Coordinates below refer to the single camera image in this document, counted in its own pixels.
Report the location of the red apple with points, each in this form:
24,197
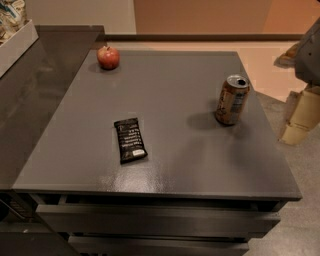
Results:
108,57

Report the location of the lower grey drawer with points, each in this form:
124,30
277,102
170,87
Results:
111,246

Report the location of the orange soda can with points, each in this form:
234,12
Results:
234,93

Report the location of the snack bags in box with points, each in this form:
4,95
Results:
13,17

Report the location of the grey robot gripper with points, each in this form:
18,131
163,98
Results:
308,56

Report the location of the upper grey drawer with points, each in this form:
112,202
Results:
158,221

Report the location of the white snack box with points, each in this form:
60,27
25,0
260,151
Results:
16,46

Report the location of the dark grey side counter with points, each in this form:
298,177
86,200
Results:
32,89

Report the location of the grey drawer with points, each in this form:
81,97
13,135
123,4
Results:
158,221
111,246

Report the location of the black rxbar chocolate wrapper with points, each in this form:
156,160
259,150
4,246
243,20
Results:
131,145

